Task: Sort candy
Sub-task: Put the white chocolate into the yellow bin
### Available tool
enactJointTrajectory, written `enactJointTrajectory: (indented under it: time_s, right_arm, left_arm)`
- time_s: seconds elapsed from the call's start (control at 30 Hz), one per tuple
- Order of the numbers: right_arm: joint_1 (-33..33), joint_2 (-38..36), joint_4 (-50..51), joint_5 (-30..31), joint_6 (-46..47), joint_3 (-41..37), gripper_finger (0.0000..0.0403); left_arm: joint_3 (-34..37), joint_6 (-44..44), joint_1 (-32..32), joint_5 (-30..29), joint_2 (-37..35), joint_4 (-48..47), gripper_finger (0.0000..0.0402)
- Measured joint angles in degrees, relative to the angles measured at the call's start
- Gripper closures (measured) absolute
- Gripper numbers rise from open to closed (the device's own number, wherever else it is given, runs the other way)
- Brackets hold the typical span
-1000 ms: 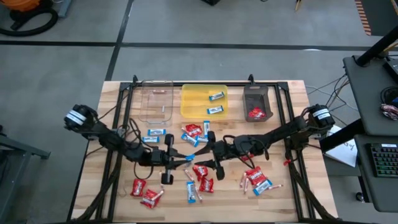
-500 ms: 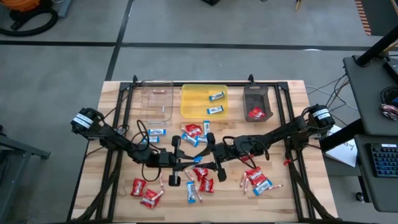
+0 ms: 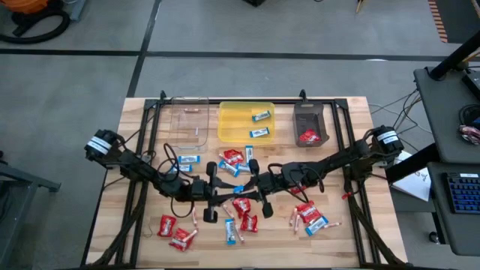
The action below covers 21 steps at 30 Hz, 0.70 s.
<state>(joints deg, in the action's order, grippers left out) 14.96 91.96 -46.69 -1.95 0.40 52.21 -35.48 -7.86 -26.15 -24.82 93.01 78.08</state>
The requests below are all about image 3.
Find thin black base cable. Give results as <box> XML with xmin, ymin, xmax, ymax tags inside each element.
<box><xmin>123</xmin><ymin>108</ymin><xmax>158</xmax><ymax>147</ymax></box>

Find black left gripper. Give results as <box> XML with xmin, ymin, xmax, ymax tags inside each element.
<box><xmin>190</xmin><ymin>161</ymin><xmax>245</xmax><ymax>224</ymax></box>

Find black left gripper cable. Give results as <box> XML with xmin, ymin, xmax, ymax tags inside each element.
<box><xmin>156</xmin><ymin>142</ymin><xmax>197</xmax><ymax>219</ymax></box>

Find pink patterned bundle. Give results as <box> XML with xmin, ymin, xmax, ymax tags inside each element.
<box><xmin>457</xmin><ymin>124</ymin><xmax>480</xmax><ymax>146</ymax></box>

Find grey desk panel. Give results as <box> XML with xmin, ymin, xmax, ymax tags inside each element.
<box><xmin>427</xmin><ymin>160</ymin><xmax>480</xmax><ymax>257</ymax></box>
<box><xmin>413</xmin><ymin>66</ymin><xmax>480</xmax><ymax>165</ymax></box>

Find black desk support beam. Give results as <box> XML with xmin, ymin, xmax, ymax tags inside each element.
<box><xmin>385</xmin><ymin>143</ymin><xmax>440</xmax><ymax>185</ymax></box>

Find black vacuum hose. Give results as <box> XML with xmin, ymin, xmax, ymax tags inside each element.
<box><xmin>0</xmin><ymin>7</ymin><xmax>71</xmax><ymax>45</ymax></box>

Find black backlit keyboard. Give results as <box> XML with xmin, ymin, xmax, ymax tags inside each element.
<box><xmin>445</xmin><ymin>172</ymin><xmax>480</xmax><ymax>215</ymax></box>

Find orange vacuum cleaner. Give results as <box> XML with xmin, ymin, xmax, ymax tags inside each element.
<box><xmin>0</xmin><ymin>0</ymin><xmax>50</xmax><ymax>15</ymax></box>

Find clear plastic bin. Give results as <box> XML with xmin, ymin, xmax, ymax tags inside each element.
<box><xmin>166</xmin><ymin>96</ymin><xmax>210</xmax><ymax>150</ymax></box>

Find yellow plastic bin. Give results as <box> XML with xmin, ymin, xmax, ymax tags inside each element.
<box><xmin>217</xmin><ymin>100</ymin><xmax>276</xmax><ymax>144</ymax></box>

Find grey metal cart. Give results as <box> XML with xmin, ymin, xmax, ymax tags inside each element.
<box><xmin>0</xmin><ymin>149</ymin><xmax>62</xmax><ymax>269</ymax></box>

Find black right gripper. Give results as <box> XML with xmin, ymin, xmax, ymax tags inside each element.
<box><xmin>239</xmin><ymin>159</ymin><xmax>286</xmax><ymax>220</ymax></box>

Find white paper sheet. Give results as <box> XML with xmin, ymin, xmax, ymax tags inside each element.
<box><xmin>389</xmin><ymin>149</ymin><xmax>433</xmax><ymax>203</ymax></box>

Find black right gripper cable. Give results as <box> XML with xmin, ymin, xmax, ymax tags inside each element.
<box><xmin>266</xmin><ymin>163</ymin><xmax>326</xmax><ymax>204</ymax></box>

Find dark mat orange fringe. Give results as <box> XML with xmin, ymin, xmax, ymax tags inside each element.
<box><xmin>427</xmin><ymin>0</ymin><xmax>480</xmax><ymax>44</ymax></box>

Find black floor cable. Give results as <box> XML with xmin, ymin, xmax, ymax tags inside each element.
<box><xmin>369</xmin><ymin>88</ymin><xmax>432</xmax><ymax>136</ymax></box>

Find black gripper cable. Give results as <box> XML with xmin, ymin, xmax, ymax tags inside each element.
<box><xmin>156</xmin><ymin>142</ymin><xmax>197</xmax><ymax>219</ymax></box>
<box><xmin>266</xmin><ymin>163</ymin><xmax>326</xmax><ymax>204</ymax></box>

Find black stand pole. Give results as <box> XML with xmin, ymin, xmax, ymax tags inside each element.
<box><xmin>428</xmin><ymin>31</ymin><xmax>480</xmax><ymax>82</ymax></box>

